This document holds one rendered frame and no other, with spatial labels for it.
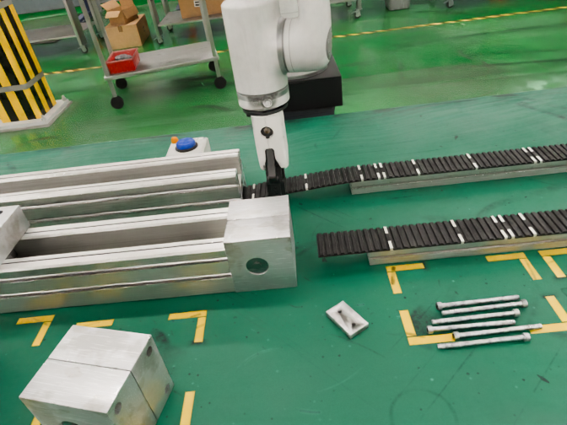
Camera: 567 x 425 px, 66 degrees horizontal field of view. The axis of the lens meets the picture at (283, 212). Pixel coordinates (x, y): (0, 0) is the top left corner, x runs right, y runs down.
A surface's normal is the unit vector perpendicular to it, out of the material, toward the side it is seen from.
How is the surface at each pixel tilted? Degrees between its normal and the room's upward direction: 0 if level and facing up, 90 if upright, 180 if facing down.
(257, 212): 0
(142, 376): 90
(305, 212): 0
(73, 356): 0
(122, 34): 89
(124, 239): 90
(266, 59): 96
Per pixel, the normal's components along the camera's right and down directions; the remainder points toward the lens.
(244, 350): -0.11, -0.80
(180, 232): 0.01, 0.58
